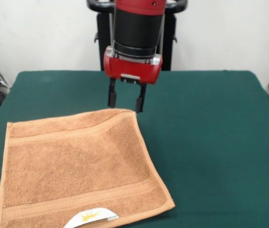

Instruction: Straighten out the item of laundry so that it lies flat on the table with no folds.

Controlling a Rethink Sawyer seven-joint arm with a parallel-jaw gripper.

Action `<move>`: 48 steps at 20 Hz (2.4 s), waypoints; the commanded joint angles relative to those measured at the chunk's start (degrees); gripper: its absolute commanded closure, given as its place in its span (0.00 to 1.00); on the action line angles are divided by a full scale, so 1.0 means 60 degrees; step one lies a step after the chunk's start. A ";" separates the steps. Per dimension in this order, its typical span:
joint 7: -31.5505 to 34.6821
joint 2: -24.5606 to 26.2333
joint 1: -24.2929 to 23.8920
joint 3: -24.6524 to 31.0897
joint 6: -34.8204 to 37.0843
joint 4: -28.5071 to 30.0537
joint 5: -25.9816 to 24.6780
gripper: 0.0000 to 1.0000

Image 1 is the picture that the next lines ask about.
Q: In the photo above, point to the tan terry towel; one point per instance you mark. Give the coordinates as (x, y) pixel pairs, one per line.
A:
(65, 166)

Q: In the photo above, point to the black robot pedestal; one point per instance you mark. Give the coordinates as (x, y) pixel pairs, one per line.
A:
(170, 42)

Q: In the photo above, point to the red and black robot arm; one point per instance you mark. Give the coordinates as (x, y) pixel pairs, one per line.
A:
(137, 28)

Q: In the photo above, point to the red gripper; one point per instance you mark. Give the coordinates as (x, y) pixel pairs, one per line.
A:
(132, 69)

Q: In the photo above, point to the dark green table cloth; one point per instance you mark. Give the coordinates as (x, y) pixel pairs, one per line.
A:
(220, 142)

